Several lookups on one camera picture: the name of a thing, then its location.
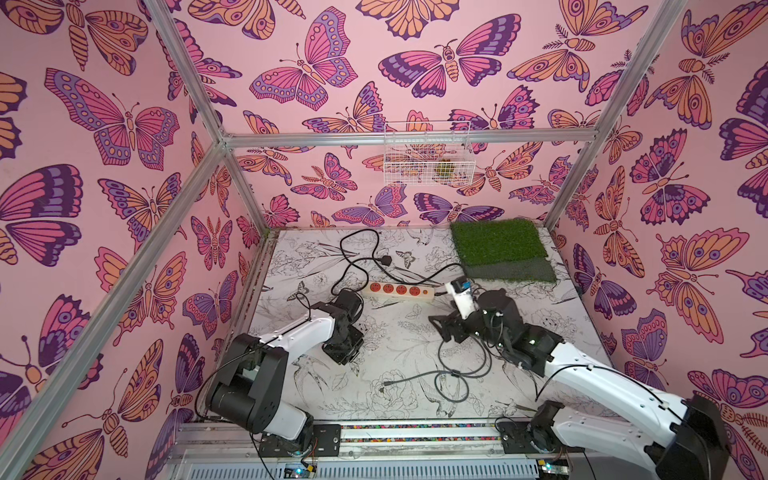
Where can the white wire basket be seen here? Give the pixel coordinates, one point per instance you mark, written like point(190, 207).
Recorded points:
point(410, 157)

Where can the green artificial grass mat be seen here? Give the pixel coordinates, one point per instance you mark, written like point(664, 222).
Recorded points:
point(507, 250)

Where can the aluminium front rail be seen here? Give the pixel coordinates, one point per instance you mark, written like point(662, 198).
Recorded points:
point(419, 449)

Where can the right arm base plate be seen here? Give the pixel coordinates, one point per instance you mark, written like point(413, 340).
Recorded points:
point(522, 437)

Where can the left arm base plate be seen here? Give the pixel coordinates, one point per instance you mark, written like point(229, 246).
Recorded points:
point(322, 440)

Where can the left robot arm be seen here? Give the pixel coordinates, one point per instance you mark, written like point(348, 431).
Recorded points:
point(247, 388)

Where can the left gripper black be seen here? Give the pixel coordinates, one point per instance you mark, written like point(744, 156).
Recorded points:
point(345, 357)

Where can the green object in basket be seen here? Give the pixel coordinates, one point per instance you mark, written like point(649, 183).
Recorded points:
point(444, 171)

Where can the white red power strip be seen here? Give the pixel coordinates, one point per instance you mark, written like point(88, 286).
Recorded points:
point(398, 291)

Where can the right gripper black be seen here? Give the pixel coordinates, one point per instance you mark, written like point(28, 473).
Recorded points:
point(455, 324)

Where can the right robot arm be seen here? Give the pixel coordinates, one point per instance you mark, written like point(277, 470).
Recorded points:
point(672, 437)

